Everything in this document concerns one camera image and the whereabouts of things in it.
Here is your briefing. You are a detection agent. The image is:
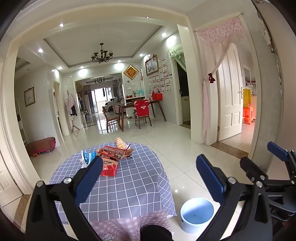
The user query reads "brown red snack wrapper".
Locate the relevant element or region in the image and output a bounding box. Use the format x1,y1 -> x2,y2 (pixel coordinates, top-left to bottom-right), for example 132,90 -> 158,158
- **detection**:
97,146 -> 125,161

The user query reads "pink floral curtain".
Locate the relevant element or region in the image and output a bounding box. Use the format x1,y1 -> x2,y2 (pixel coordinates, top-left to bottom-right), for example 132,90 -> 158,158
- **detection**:
196,17 -> 244,144

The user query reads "wooden chair with cover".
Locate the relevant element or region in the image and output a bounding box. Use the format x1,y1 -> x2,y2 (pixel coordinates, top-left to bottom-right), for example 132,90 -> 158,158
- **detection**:
134,100 -> 152,130

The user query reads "large framed painting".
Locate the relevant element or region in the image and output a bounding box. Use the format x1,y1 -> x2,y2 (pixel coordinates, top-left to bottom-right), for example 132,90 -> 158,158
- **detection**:
145,55 -> 158,76

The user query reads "white metal rack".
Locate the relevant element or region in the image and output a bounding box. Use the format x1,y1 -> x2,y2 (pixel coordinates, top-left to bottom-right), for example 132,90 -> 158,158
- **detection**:
14,98 -> 28,144

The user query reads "red snack packet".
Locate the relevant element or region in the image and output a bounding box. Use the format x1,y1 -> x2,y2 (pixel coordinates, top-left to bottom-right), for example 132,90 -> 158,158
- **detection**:
100,159 -> 119,177

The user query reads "dark wooden dining table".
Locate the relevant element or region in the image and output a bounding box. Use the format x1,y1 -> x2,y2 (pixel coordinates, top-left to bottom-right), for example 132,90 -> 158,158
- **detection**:
116,100 -> 167,131

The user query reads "dark framed wall picture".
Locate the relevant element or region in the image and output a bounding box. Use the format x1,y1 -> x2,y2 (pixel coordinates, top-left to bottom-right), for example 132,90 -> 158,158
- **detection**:
24,87 -> 35,107

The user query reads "group of wall certificates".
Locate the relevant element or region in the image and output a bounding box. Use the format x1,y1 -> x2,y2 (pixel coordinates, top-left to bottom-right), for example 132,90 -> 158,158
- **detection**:
148,58 -> 171,93

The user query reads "white panelled door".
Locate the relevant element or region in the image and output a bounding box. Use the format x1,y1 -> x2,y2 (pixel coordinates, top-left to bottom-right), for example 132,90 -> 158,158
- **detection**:
217,43 -> 245,142

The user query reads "red upholstered bench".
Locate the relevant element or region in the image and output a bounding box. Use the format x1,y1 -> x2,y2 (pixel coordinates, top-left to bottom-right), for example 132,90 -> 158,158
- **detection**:
26,137 -> 56,156

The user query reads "grey checked tablecloth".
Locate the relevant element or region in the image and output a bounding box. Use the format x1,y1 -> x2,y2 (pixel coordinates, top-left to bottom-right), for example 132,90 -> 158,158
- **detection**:
48,142 -> 177,225

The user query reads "orange bread packet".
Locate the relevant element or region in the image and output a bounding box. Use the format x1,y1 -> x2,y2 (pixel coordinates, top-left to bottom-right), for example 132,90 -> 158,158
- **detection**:
116,137 -> 127,150

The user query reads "light blue trash bin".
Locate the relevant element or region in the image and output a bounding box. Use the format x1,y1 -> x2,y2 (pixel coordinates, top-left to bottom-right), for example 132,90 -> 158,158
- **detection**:
180,197 -> 215,233

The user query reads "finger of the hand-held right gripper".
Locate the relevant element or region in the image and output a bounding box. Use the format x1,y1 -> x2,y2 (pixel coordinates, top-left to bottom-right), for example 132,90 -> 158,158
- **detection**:
240,157 -> 269,184
267,141 -> 296,168

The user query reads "red chair cover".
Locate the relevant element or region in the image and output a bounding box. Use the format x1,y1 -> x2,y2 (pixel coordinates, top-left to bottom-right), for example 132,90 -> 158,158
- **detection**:
134,99 -> 151,115

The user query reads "red bag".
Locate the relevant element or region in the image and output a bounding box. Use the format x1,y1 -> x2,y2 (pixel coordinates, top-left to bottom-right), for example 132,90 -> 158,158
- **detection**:
151,88 -> 163,101

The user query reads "red gold diamond wall decoration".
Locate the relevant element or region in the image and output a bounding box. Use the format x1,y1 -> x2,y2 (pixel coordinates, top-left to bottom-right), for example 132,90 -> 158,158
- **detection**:
123,64 -> 139,81

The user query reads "stack of orange stools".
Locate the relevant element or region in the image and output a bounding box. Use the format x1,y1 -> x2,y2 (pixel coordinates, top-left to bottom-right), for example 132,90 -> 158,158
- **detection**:
243,105 -> 255,124

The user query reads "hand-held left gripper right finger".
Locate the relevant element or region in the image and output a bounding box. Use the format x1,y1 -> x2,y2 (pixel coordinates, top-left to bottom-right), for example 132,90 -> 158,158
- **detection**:
195,154 -> 274,241

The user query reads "white side door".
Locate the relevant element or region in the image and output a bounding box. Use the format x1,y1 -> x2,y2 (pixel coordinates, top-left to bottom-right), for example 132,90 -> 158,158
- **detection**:
0,151 -> 23,207

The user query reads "grey sofa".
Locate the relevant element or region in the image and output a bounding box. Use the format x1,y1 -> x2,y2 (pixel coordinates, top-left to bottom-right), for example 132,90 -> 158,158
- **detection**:
104,97 -> 125,113

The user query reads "pink checked cloth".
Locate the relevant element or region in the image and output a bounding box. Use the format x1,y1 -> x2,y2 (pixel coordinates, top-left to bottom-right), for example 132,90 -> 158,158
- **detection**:
89,210 -> 173,241

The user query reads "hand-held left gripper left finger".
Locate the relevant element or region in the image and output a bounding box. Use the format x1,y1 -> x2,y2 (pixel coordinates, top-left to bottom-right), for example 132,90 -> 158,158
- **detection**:
25,156 -> 104,241

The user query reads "pink white hanging garment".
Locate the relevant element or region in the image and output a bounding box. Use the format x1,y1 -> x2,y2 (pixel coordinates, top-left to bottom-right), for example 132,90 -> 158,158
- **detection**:
64,91 -> 75,114

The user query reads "white cabinet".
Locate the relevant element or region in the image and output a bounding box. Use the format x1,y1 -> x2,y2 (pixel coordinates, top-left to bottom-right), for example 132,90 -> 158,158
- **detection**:
125,96 -> 146,118

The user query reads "black chandelier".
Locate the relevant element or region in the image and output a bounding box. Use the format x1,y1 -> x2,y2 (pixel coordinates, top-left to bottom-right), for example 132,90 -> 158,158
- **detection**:
91,43 -> 114,63

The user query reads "wooden coat stand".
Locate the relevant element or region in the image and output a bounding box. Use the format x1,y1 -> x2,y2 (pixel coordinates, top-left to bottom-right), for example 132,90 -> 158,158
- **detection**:
71,113 -> 80,133

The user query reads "green curtain valance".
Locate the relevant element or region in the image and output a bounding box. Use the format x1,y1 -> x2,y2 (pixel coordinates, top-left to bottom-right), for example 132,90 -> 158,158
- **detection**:
168,44 -> 186,70

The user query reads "wooden dining chair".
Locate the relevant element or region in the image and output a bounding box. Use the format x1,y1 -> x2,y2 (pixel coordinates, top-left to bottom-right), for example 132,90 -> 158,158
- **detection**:
102,106 -> 122,133

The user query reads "white wall box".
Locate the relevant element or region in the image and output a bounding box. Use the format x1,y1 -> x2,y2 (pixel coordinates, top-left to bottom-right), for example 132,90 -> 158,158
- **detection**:
261,22 -> 271,45

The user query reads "blue white snack packet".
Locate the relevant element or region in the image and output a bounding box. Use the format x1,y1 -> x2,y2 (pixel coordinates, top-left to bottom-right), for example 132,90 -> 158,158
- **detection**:
81,150 -> 97,169

